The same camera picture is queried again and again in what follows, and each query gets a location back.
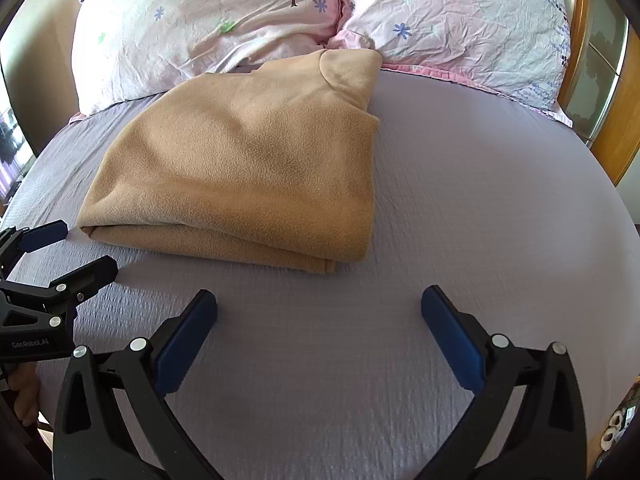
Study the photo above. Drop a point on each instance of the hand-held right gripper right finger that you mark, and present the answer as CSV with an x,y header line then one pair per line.
x,y
452,340

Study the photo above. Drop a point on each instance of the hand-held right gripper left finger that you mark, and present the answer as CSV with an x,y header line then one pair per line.
x,y
184,345

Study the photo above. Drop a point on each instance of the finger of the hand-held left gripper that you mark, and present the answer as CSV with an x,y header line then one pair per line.
x,y
44,236
87,272

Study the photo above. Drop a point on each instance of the tan fleece garment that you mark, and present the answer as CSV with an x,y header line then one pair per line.
x,y
235,160

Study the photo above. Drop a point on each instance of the person's left hand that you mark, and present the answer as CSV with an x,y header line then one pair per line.
x,y
26,397

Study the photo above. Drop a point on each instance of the lavender bed sheet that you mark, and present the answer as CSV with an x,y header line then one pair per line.
x,y
350,285

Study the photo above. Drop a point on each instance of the pink pillow with tree print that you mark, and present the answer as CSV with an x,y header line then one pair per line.
x,y
200,20

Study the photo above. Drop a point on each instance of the wooden headboard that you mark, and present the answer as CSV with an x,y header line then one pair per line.
x,y
600,110

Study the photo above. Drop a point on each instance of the pink floral pillow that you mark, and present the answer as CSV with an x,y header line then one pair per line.
x,y
460,25

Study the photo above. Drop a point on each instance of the glass cabinet door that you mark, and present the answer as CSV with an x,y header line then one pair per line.
x,y
597,55

